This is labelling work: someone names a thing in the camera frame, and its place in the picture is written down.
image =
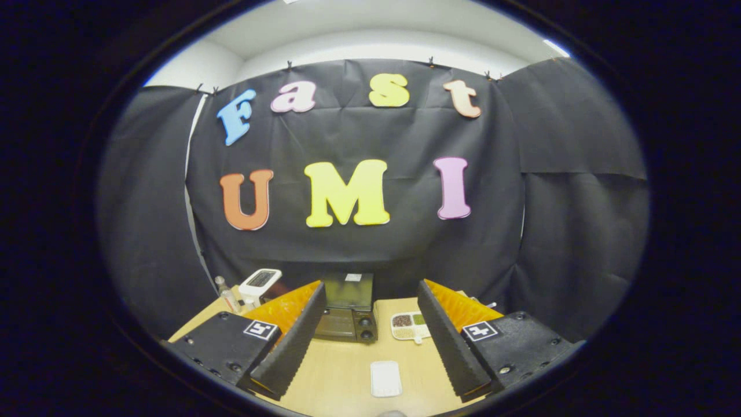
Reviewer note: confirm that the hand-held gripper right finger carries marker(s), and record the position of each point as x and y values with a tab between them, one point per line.
446	341

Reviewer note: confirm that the white small appliance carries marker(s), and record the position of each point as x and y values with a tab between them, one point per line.
259	281

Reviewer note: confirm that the white rectangular tray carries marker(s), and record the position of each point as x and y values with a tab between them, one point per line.
386	379

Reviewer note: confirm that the white divided dish with grains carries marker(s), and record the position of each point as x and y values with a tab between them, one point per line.
408	327

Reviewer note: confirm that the small clear bottle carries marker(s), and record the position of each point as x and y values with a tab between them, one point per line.
227	296

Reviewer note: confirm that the ceiling light panel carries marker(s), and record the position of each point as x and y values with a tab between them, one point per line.
556	48

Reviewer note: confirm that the black toaster oven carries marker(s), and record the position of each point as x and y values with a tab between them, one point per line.
347	315

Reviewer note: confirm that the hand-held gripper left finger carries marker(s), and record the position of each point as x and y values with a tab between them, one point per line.
298	336

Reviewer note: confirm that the black backdrop cloth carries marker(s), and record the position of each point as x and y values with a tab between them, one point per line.
359	133

